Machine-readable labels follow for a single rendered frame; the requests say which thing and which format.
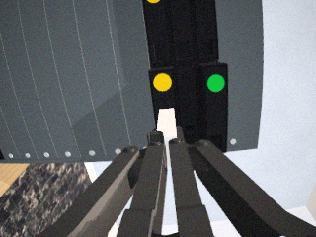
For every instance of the dark grey server rack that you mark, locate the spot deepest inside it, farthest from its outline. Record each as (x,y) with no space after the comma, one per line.
(74,83)

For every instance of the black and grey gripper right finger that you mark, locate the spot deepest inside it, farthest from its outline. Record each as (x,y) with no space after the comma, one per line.
(252,212)

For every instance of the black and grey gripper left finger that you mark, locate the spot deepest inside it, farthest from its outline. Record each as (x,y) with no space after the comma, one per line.
(96,211)

